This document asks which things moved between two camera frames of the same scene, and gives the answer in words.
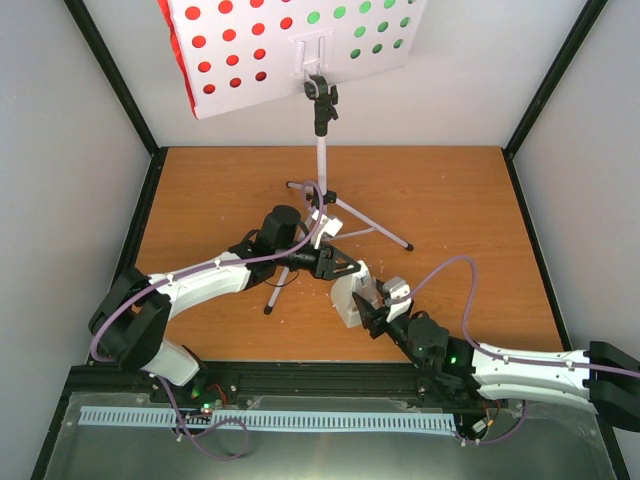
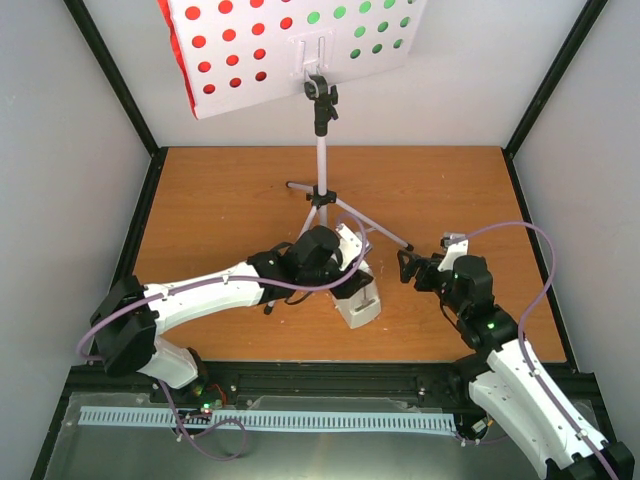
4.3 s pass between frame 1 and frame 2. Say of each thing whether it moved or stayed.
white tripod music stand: stayed
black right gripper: moved
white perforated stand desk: stayed
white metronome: stayed
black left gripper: moved
